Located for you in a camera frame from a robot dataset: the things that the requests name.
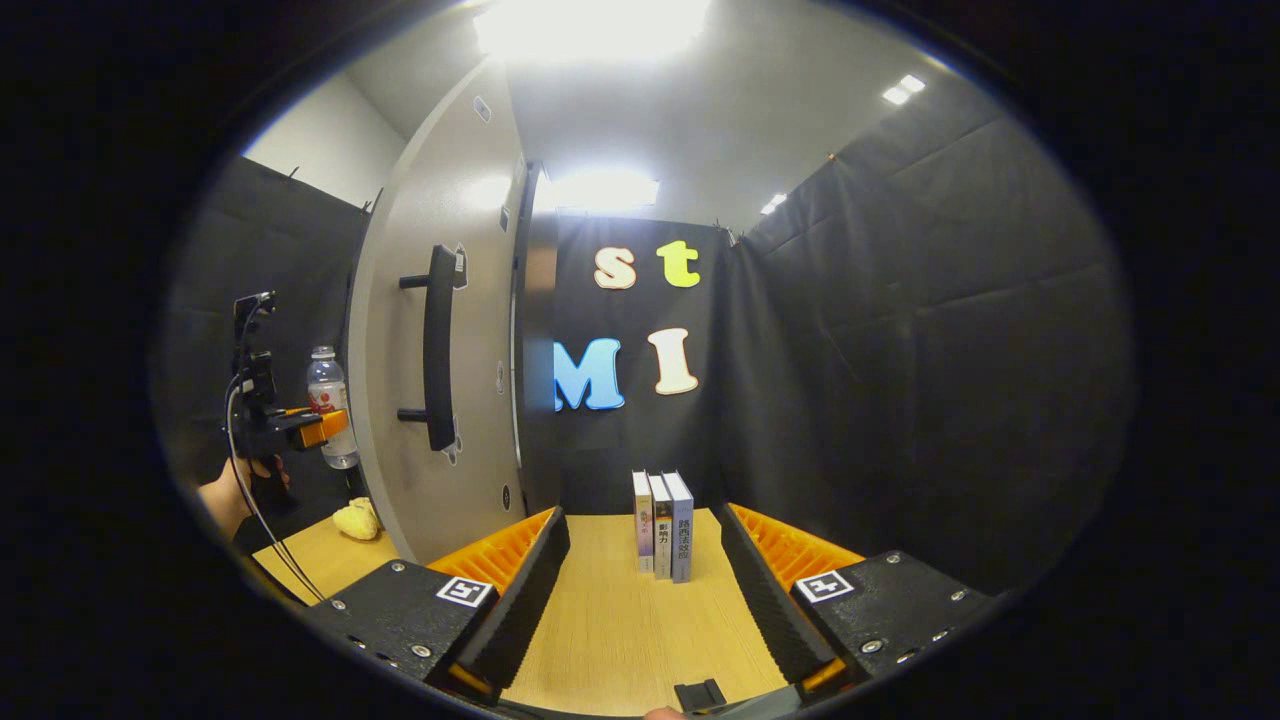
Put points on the clear plastic bottle red label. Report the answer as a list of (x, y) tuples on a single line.
[(327, 380)]

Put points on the ceiling light panel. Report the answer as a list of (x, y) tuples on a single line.
[(773, 205), (590, 28), (600, 190), (903, 90)]

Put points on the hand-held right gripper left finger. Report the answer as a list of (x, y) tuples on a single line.
[(530, 590)]

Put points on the white book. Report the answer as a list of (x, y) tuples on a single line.
[(662, 530)]

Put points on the pale yellow soft toy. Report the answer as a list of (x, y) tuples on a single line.
[(357, 520)]

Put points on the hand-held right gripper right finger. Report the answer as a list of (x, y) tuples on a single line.
[(765, 600)]

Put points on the white cabinet door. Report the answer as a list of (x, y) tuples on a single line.
[(400, 400)]

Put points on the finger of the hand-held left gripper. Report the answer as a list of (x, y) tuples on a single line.
[(322, 428)]

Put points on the blue grey book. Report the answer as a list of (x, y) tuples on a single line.
[(682, 530)]

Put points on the black backdrop cloth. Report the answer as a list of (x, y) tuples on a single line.
[(900, 350)]

